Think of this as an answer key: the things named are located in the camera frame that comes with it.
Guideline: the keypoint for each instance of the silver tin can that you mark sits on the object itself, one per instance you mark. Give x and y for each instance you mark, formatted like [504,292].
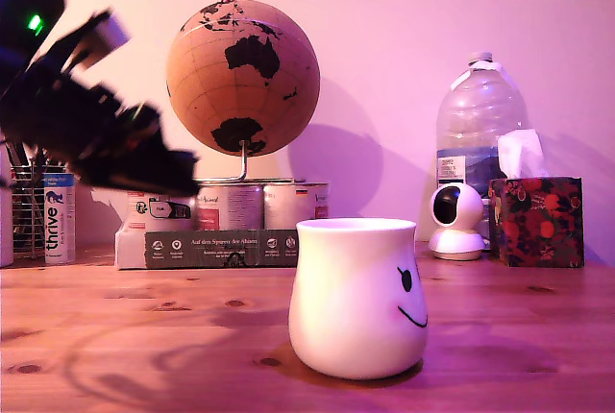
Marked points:
[233,206]
[290,204]
[163,211]

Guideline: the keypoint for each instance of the thrive printed white tube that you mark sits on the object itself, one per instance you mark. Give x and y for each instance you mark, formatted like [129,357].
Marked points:
[60,221]

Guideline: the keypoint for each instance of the cork globe on metal stand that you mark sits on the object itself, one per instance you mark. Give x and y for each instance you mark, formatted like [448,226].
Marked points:
[242,86]

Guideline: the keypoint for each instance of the white mug with smiley face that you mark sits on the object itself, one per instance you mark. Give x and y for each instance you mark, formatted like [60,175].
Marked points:
[348,302]

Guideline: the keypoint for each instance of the large clear water bottle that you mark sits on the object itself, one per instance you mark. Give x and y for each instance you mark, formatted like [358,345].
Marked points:
[478,115]

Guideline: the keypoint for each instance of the white tissue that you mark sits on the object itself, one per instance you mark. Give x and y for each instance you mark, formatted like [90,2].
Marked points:
[523,153]

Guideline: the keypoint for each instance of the floral tissue box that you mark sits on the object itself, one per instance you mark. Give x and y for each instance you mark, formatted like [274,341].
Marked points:
[535,221]

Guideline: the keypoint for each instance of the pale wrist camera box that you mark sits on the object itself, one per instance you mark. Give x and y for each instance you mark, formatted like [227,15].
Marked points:
[113,33]

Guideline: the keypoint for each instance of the small white round camera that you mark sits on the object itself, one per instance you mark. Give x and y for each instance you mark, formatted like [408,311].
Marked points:
[459,240]

